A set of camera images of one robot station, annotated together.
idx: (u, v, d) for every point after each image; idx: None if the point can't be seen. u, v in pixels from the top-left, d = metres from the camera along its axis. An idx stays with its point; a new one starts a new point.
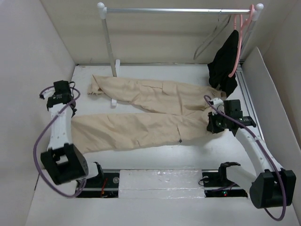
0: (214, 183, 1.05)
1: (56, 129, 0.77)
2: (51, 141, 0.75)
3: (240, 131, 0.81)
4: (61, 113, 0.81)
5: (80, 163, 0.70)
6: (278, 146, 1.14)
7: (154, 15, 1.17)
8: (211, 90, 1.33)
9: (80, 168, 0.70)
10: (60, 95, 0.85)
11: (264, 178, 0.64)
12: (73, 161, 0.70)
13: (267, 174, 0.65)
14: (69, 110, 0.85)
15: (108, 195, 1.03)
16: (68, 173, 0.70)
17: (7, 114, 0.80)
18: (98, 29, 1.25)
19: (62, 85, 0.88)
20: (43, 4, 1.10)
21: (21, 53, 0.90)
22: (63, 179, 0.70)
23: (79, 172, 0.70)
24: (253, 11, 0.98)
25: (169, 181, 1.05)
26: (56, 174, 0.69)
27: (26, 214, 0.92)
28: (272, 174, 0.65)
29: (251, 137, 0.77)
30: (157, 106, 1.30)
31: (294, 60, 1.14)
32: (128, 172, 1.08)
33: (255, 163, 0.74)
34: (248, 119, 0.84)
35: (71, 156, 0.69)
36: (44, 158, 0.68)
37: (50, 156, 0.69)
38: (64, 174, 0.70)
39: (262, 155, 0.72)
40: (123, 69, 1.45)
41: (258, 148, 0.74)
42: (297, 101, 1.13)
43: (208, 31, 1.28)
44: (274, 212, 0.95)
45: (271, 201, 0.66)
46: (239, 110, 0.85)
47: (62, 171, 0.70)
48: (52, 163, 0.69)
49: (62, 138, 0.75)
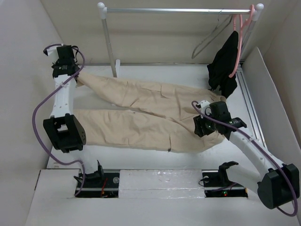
0: (214, 183, 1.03)
1: (59, 99, 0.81)
2: (53, 109, 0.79)
3: (233, 135, 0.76)
4: (65, 84, 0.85)
5: (77, 130, 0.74)
6: (279, 145, 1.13)
7: (154, 14, 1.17)
8: (210, 94, 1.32)
9: (77, 136, 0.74)
10: (66, 67, 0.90)
11: (270, 179, 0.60)
12: (71, 129, 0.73)
13: (273, 174, 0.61)
14: (73, 82, 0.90)
15: (108, 195, 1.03)
16: (68, 139, 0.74)
17: (7, 112, 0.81)
18: (99, 29, 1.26)
19: (64, 51, 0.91)
20: (43, 5, 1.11)
21: (20, 52, 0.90)
22: (63, 144, 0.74)
23: (76, 139, 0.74)
24: (253, 11, 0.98)
25: (169, 181, 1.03)
26: (56, 140, 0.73)
27: (26, 213, 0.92)
28: (276, 173, 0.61)
29: (246, 138, 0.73)
30: (157, 106, 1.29)
31: (295, 60, 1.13)
32: (128, 172, 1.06)
33: (257, 165, 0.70)
34: (237, 121, 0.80)
35: (70, 125, 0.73)
36: (47, 125, 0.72)
37: (51, 124, 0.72)
38: (63, 140, 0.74)
39: (262, 155, 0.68)
40: (123, 69, 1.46)
41: (257, 149, 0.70)
42: (297, 101, 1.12)
43: (208, 31, 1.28)
44: (290, 207, 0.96)
45: (282, 200, 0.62)
46: (227, 113, 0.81)
47: (62, 137, 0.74)
48: (54, 130, 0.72)
49: (64, 108, 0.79)
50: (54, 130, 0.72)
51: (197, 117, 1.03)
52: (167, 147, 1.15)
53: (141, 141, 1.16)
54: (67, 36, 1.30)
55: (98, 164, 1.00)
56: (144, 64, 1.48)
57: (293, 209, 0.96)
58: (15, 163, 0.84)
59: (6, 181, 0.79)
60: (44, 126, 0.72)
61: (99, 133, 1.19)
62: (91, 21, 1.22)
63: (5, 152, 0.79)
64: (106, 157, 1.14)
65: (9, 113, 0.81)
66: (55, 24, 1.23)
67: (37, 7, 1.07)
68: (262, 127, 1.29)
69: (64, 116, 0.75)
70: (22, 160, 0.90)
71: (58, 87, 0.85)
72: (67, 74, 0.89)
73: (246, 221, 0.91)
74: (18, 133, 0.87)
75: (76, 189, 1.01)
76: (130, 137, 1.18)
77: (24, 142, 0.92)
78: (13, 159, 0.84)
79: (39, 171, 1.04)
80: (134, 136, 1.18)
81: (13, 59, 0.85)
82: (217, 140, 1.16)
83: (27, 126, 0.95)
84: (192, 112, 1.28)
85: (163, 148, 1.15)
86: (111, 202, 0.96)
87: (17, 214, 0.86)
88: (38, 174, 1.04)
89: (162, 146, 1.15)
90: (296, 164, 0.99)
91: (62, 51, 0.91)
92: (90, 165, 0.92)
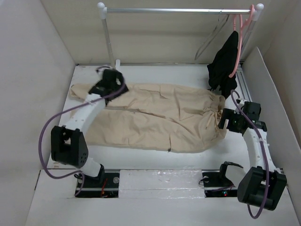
0: (214, 183, 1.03)
1: (79, 113, 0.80)
2: (68, 121, 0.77)
3: (248, 131, 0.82)
4: (92, 102, 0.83)
5: (77, 152, 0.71)
6: (279, 146, 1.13)
7: (154, 14, 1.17)
8: (210, 94, 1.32)
9: (75, 156, 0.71)
10: (103, 88, 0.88)
11: (253, 172, 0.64)
12: (73, 147, 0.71)
13: (257, 170, 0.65)
14: (101, 104, 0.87)
15: (108, 195, 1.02)
16: (66, 155, 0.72)
17: (7, 111, 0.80)
18: (99, 29, 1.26)
19: (108, 74, 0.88)
20: (43, 5, 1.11)
21: (20, 52, 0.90)
22: (59, 157, 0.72)
23: (74, 158, 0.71)
24: (253, 11, 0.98)
25: (169, 181, 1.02)
26: (55, 150, 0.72)
27: (26, 213, 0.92)
28: (262, 171, 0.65)
29: (256, 137, 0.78)
30: (157, 106, 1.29)
31: (294, 60, 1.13)
32: (128, 172, 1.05)
33: (251, 161, 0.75)
34: (260, 123, 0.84)
35: (74, 146, 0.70)
36: (54, 131, 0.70)
37: (59, 132, 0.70)
38: (62, 154, 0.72)
39: (261, 155, 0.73)
40: (122, 69, 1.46)
41: (259, 149, 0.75)
42: (297, 101, 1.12)
43: (209, 31, 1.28)
44: (290, 207, 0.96)
45: (254, 200, 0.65)
46: (256, 114, 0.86)
47: (62, 151, 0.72)
48: (58, 140, 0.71)
49: (78, 123, 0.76)
50: (59, 139, 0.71)
51: (227, 108, 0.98)
52: (167, 147, 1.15)
53: (141, 141, 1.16)
54: (67, 37, 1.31)
55: (101, 166, 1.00)
56: (143, 64, 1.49)
57: (293, 209, 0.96)
58: (14, 163, 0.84)
59: (6, 181, 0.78)
60: (51, 131, 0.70)
61: (99, 133, 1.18)
62: (91, 21, 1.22)
63: (5, 152, 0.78)
64: (106, 157, 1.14)
65: (9, 112, 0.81)
66: (55, 24, 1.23)
67: (38, 7, 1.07)
68: None
69: (75, 131, 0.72)
70: (22, 160, 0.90)
71: (85, 103, 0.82)
72: (100, 96, 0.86)
73: (246, 221, 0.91)
74: (17, 133, 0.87)
75: (76, 189, 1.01)
76: (130, 137, 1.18)
77: (24, 142, 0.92)
78: (13, 159, 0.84)
79: (39, 171, 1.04)
80: (134, 135, 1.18)
81: (13, 59, 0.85)
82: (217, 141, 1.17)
83: (27, 126, 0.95)
84: (192, 113, 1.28)
85: (162, 147, 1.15)
86: (111, 202, 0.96)
87: (17, 214, 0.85)
88: (38, 173, 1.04)
89: (162, 147, 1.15)
90: (296, 164, 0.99)
91: (107, 73, 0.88)
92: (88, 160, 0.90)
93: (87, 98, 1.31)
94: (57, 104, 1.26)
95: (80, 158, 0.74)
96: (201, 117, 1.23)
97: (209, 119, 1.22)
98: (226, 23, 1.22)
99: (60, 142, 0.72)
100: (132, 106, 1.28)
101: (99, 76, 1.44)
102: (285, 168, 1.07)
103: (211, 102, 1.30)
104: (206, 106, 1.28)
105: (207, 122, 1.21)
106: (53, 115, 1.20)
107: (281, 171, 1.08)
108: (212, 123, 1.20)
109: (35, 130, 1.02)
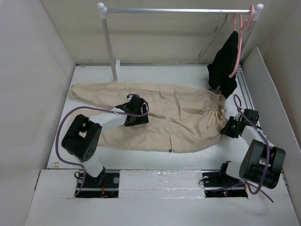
0: (214, 184, 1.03)
1: (103, 115, 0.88)
2: (93, 117, 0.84)
3: (246, 128, 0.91)
4: (117, 113, 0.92)
5: (88, 142, 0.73)
6: (279, 146, 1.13)
7: (154, 15, 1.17)
8: (210, 94, 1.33)
9: (84, 147, 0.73)
10: (127, 108, 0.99)
11: (254, 141, 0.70)
12: (86, 137, 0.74)
13: (259, 142, 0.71)
14: (122, 119, 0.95)
15: (108, 195, 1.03)
16: (75, 143, 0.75)
17: (7, 111, 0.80)
18: (99, 29, 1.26)
19: (137, 100, 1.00)
20: (43, 5, 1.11)
21: (21, 52, 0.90)
22: (69, 144, 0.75)
23: (81, 149, 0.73)
24: (253, 11, 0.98)
25: (169, 181, 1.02)
26: (69, 135, 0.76)
27: (26, 213, 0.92)
28: (262, 144, 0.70)
29: (253, 128, 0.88)
30: (157, 106, 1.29)
31: (295, 60, 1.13)
32: (128, 172, 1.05)
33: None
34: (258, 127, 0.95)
35: (86, 135, 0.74)
36: (77, 118, 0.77)
37: (81, 119, 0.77)
38: (73, 141, 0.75)
39: (258, 137, 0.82)
40: (122, 69, 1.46)
41: (257, 134, 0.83)
42: (297, 101, 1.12)
43: (209, 31, 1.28)
44: (290, 207, 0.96)
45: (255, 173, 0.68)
46: (254, 119, 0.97)
47: (74, 138, 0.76)
48: (76, 126, 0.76)
49: (101, 121, 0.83)
50: (78, 125, 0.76)
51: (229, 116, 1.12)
52: (168, 148, 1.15)
53: (141, 141, 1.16)
54: (67, 37, 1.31)
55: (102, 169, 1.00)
56: (143, 64, 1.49)
57: (293, 209, 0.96)
58: (14, 163, 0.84)
59: (6, 181, 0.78)
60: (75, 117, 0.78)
61: None
62: (91, 21, 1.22)
63: (5, 152, 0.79)
64: (106, 157, 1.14)
65: (9, 112, 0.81)
66: (55, 25, 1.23)
67: (38, 7, 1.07)
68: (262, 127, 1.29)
69: (93, 123, 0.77)
70: (22, 160, 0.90)
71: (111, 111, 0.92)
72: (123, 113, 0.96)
73: (246, 221, 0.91)
74: (18, 133, 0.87)
75: (76, 189, 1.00)
76: (130, 137, 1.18)
77: (24, 142, 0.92)
78: (13, 159, 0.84)
79: (39, 171, 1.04)
80: (134, 137, 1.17)
81: (13, 59, 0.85)
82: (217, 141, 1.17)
83: (27, 126, 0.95)
84: (192, 112, 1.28)
85: (163, 147, 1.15)
86: (111, 203, 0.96)
87: (17, 215, 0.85)
88: (38, 173, 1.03)
89: (163, 147, 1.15)
90: (296, 164, 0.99)
91: (137, 99, 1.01)
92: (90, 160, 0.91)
93: (87, 98, 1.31)
94: (57, 104, 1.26)
95: (87, 151, 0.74)
96: (201, 117, 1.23)
97: (209, 119, 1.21)
98: (225, 23, 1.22)
99: (78, 129, 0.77)
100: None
101: (99, 76, 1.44)
102: (285, 168, 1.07)
103: (211, 102, 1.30)
104: (206, 106, 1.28)
105: (207, 122, 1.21)
106: (53, 114, 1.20)
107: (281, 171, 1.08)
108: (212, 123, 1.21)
109: (35, 130, 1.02)
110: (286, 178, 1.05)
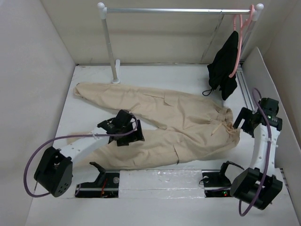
0: (214, 183, 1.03)
1: (78, 141, 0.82)
2: (66, 146, 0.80)
3: (259, 127, 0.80)
4: (96, 136, 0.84)
5: (58, 181, 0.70)
6: (279, 146, 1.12)
7: (155, 14, 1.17)
8: (215, 106, 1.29)
9: (54, 185, 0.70)
10: (112, 125, 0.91)
11: (249, 172, 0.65)
12: (56, 175, 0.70)
13: (254, 172, 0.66)
14: (105, 139, 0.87)
15: (108, 195, 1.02)
16: (47, 179, 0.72)
17: (7, 112, 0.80)
18: (99, 29, 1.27)
19: (123, 117, 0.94)
20: (43, 5, 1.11)
21: (20, 52, 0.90)
22: (40, 179, 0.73)
23: (52, 187, 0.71)
24: (253, 11, 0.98)
25: (169, 181, 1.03)
26: (40, 170, 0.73)
27: (26, 213, 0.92)
28: (258, 173, 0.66)
29: (265, 136, 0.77)
30: (157, 107, 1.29)
31: (294, 60, 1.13)
32: (128, 173, 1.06)
33: (252, 160, 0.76)
34: (275, 121, 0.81)
35: (56, 174, 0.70)
36: (48, 152, 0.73)
37: (51, 154, 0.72)
38: (43, 177, 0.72)
39: (264, 156, 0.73)
40: (122, 69, 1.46)
41: (264, 149, 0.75)
42: (297, 101, 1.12)
43: (209, 31, 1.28)
44: (290, 206, 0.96)
45: (244, 197, 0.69)
46: (273, 111, 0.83)
47: (45, 173, 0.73)
48: (47, 161, 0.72)
49: (73, 151, 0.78)
50: (49, 161, 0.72)
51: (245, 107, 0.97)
52: (175, 160, 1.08)
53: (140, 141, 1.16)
54: (67, 37, 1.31)
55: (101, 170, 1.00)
56: (143, 64, 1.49)
57: (293, 209, 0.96)
58: (15, 164, 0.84)
59: (6, 182, 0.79)
60: (45, 151, 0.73)
61: None
62: (91, 21, 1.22)
63: (5, 153, 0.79)
64: None
65: (9, 113, 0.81)
66: (55, 25, 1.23)
67: (38, 7, 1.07)
68: None
69: (64, 158, 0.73)
70: (22, 160, 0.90)
71: (89, 134, 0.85)
72: (106, 132, 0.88)
73: (245, 221, 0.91)
74: (18, 133, 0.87)
75: (76, 189, 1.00)
76: None
77: (24, 142, 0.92)
78: (13, 159, 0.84)
79: None
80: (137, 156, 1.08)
81: (13, 59, 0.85)
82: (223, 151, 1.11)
83: (27, 126, 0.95)
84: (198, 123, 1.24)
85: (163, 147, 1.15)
86: (111, 203, 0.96)
87: (17, 215, 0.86)
88: None
89: (165, 155, 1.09)
90: (296, 164, 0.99)
91: (122, 115, 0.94)
92: None
93: (87, 98, 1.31)
94: (57, 104, 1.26)
95: (59, 188, 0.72)
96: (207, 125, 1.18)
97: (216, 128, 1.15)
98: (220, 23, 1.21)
99: (50, 163, 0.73)
100: (134, 109, 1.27)
101: (99, 76, 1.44)
102: (285, 168, 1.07)
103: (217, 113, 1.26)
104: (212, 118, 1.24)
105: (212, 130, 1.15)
106: (53, 115, 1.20)
107: (281, 171, 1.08)
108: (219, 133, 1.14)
109: (35, 130, 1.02)
110: (286, 178, 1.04)
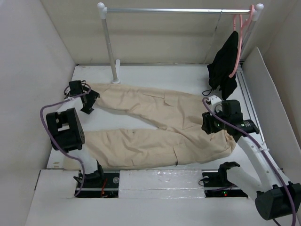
0: (214, 183, 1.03)
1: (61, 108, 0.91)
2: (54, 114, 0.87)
3: (242, 139, 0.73)
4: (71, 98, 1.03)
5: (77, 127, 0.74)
6: (279, 146, 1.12)
7: (154, 14, 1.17)
8: None
9: (76, 133, 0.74)
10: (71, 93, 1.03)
11: (273, 196, 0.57)
12: (72, 125, 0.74)
13: (276, 191, 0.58)
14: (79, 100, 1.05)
15: (108, 195, 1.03)
16: (67, 137, 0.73)
17: (7, 112, 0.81)
18: (98, 29, 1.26)
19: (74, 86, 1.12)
20: (43, 5, 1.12)
21: (20, 52, 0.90)
22: (61, 141, 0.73)
23: (75, 137, 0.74)
24: (253, 11, 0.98)
25: (169, 181, 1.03)
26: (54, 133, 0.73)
27: (26, 213, 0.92)
28: (281, 190, 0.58)
29: (255, 146, 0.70)
30: (157, 107, 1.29)
31: (295, 60, 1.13)
32: (128, 173, 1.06)
33: (261, 177, 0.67)
34: (249, 125, 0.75)
35: (70, 120, 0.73)
36: (49, 117, 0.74)
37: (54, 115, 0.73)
38: (62, 136, 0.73)
39: (268, 167, 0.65)
40: (122, 69, 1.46)
41: (264, 159, 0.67)
42: (297, 101, 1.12)
43: (209, 31, 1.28)
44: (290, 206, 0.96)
45: (279, 214, 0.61)
46: (239, 114, 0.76)
47: (61, 133, 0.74)
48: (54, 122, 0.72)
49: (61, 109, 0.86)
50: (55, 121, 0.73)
51: (206, 114, 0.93)
52: (173, 161, 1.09)
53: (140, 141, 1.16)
54: (67, 37, 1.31)
55: (98, 164, 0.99)
56: (143, 64, 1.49)
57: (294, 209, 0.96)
58: (14, 164, 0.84)
59: (6, 182, 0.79)
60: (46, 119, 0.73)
61: (99, 134, 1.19)
62: (91, 21, 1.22)
63: (5, 152, 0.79)
64: None
65: (9, 113, 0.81)
66: (55, 25, 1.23)
67: (38, 7, 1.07)
68: (262, 127, 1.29)
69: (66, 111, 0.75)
70: (22, 160, 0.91)
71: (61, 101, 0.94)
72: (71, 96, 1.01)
73: (246, 222, 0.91)
74: (18, 133, 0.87)
75: (76, 189, 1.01)
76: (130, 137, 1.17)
77: (24, 142, 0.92)
78: (13, 159, 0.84)
79: (39, 171, 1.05)
80: (137, 156, 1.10)
81: (13, 59, 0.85)
82: (224, 154, 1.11)
83: (27, 126, 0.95)
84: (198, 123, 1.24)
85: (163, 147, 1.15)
86: (111, 203, 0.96)
87: (17, 215, 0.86)
88: (38, 174, 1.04)
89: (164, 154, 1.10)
90: (296, 164, 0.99)
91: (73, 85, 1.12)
92: (89, 164, 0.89)
93: None
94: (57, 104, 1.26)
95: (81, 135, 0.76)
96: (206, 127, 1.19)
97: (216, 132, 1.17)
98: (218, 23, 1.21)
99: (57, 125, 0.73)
100: (134, 109, 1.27)
101: (99, 76, 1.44)
102: (285, 168, 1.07)
103: None
104: None
105: (212, 134, 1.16)
106: None
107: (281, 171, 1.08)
108: (219, 136, 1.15)
109: (35, 130, 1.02)
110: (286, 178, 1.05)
